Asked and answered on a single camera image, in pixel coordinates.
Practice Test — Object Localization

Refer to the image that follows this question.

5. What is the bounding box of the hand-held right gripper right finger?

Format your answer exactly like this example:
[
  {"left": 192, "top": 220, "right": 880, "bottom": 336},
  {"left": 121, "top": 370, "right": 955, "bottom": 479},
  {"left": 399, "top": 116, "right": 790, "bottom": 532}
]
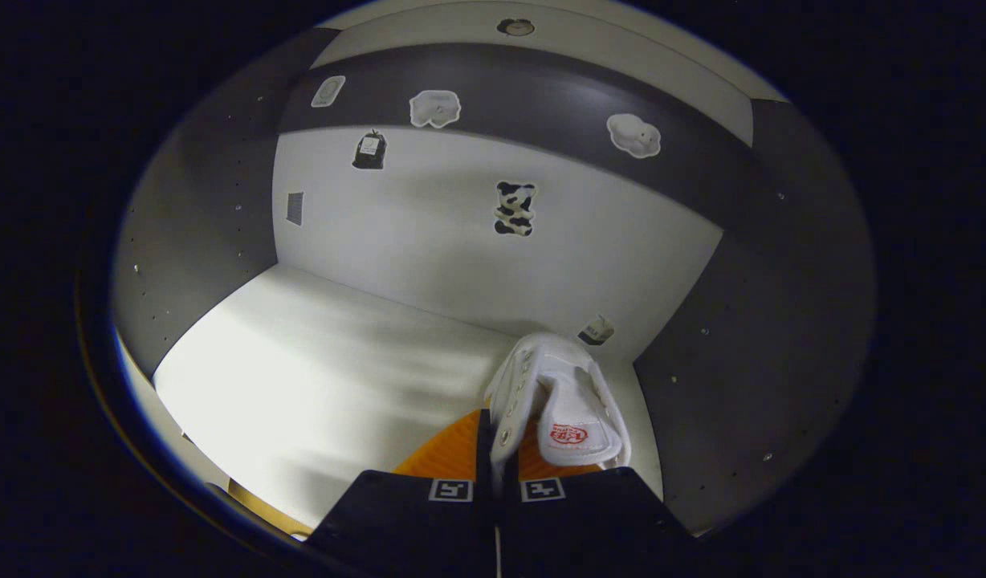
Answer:
[{"left": 493, "top": 433, "right": 695, "bottom": 578}]

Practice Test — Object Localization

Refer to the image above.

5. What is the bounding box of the white cabinet shelf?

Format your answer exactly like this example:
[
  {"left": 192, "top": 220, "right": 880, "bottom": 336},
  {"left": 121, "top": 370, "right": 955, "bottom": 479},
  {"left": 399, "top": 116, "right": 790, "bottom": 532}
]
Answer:
[{"left": 152, "top": 265, "right": 662, "bottom": 531}]

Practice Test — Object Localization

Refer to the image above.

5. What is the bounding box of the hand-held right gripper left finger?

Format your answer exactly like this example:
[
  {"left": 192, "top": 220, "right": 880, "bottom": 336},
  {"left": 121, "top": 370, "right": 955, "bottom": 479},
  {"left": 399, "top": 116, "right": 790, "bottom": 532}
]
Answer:
[{"left": 304, "top": 408, "right": 498, "bottom": 578}]

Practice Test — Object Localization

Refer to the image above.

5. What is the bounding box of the white shoe cabinet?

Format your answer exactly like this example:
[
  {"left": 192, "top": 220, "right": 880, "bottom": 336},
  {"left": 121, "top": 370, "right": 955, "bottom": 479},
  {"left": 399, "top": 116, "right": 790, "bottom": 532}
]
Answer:
[{"left": 112, "top": 0, "right": 875, "bottom": 539}]

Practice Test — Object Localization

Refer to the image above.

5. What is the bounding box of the white canvas shoe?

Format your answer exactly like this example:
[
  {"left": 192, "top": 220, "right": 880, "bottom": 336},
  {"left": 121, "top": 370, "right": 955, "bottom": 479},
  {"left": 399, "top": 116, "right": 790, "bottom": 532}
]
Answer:
[{"left": 483, "top": 332, "right": 632, "bottom": 482}]

